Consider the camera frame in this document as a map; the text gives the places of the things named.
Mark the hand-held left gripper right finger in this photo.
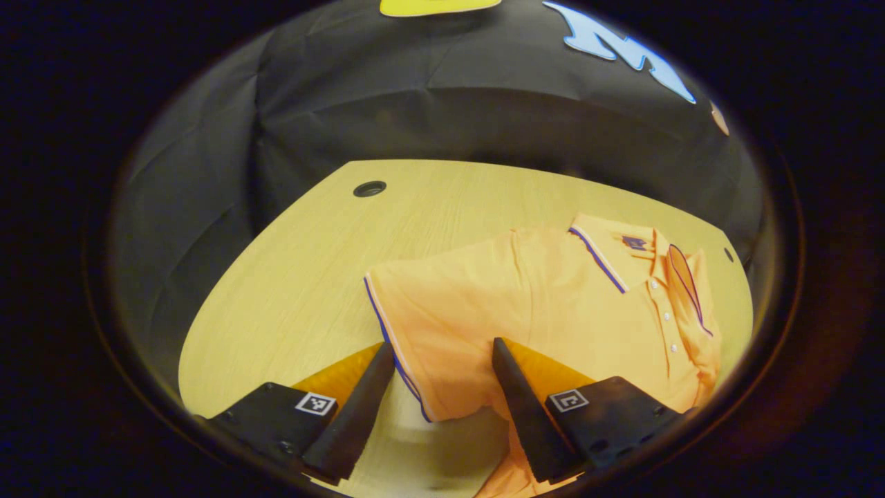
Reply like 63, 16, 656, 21
491, 337, 687, 486

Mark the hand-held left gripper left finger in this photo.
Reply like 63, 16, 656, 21
196, 342, 397, 486

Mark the orange T-shirt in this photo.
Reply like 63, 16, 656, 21
364, 213, 723, 498

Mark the black backdrop cloth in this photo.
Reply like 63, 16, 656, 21
111, 0, 768, 409

